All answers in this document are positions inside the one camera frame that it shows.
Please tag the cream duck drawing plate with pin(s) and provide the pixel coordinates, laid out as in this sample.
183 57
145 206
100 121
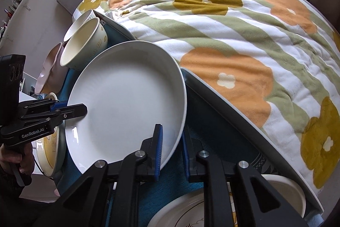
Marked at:
187 210

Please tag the pink square bowl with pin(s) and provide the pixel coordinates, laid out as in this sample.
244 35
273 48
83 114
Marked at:
52 75

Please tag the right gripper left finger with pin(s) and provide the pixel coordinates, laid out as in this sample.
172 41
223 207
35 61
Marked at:
107 194

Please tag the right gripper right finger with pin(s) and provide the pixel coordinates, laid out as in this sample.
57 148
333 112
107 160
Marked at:
235 194

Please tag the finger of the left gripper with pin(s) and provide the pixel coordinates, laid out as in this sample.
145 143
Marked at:
70 112
58 105

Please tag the cream cartoon bowl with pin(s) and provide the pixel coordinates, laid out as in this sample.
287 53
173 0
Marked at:
87 42

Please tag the floral striped duvet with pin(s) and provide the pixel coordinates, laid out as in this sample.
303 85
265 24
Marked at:
276 61

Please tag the plain white plate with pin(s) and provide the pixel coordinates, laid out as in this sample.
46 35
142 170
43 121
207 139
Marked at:
127 89

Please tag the yellow duck plate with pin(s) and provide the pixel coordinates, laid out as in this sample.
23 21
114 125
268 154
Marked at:
51 151

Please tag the white small bowl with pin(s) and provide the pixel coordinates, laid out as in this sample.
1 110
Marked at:
88 15

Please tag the person left hand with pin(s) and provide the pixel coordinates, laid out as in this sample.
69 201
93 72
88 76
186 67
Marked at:
24 158

